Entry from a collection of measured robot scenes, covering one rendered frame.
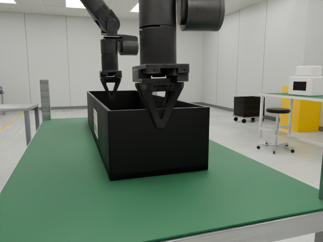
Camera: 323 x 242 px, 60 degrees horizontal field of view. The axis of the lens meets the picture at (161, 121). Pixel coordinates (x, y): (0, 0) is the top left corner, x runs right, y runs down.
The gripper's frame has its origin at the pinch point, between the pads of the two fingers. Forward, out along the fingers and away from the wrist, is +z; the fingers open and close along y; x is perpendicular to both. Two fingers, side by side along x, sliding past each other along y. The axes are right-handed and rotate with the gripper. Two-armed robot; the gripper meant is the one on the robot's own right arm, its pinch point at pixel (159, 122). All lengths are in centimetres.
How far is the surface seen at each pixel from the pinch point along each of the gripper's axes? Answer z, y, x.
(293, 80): 3, 322, -327
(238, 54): -66, 694, -466
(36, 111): 29, 299, 51
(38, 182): 8.6, 2.7, 19.1
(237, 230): 9.7, -17.8, -3.1
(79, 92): 40, 937, -13
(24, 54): -85, 937, 143
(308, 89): 16, 294, -329
